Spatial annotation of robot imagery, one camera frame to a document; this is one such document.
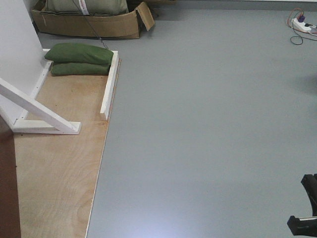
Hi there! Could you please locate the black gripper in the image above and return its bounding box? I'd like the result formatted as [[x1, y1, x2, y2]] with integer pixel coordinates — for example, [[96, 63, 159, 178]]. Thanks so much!
[[287, 174, 317, 237]]

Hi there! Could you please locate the brown wooden door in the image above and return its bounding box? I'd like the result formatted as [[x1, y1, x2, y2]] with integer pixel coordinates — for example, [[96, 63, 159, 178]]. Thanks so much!
[[0, 118, 21, 238]]

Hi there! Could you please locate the white power strip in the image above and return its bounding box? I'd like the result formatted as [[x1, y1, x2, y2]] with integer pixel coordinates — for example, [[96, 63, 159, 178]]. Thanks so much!
[[291, 18, 312, 33]]

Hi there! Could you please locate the far white edge batten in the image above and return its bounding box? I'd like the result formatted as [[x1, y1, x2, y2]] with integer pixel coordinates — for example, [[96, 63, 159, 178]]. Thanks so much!
[[100, 51, 119, 121]]

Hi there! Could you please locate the plywood base board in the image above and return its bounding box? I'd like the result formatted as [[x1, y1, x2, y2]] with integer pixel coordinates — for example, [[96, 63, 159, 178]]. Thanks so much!
[[14, 75, 108, 238]]

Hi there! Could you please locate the far white diagonal brace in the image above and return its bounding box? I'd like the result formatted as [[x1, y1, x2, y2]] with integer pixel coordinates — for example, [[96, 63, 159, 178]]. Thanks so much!
[[0, 79, 81, 135]]

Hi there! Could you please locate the brown cardboard box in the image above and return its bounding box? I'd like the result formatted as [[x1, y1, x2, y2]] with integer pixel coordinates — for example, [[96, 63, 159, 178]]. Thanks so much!
[[31, 0, 155, 39]]

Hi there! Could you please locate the lower green sandbag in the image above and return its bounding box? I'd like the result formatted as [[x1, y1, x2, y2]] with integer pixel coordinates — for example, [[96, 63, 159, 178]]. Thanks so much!
[[51, 62, 110, 76]]

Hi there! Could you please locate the green sandbag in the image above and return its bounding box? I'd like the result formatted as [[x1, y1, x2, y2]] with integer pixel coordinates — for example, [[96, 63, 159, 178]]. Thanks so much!
[[45, 43, 113, 65], [51, 62, 110, 76]]

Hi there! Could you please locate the upper green sandbag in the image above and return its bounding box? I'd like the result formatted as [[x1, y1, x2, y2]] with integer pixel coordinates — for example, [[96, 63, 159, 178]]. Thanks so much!
[[45, 43, 113, 65]]

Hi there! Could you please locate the grey sack in box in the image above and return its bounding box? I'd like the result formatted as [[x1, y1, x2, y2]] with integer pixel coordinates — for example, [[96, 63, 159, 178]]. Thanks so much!
[[45, 0, 129, 16]]

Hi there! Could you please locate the white wall panel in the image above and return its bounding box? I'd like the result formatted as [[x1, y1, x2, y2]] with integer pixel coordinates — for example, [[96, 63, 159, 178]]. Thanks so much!
[[0, 0, 52, 127]]

